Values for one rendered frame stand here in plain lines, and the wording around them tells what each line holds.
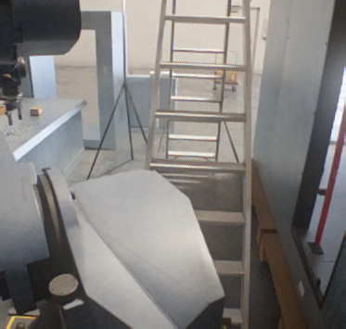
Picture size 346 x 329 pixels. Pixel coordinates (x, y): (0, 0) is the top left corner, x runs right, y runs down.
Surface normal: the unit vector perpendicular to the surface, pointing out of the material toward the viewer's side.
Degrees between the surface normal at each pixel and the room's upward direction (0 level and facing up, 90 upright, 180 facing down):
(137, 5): 90
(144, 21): 90
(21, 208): 27
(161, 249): 16
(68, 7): 80
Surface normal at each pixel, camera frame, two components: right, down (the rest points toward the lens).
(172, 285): -0.17, -0.40
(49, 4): 0.51, 0.18
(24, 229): 0.37, -0.44
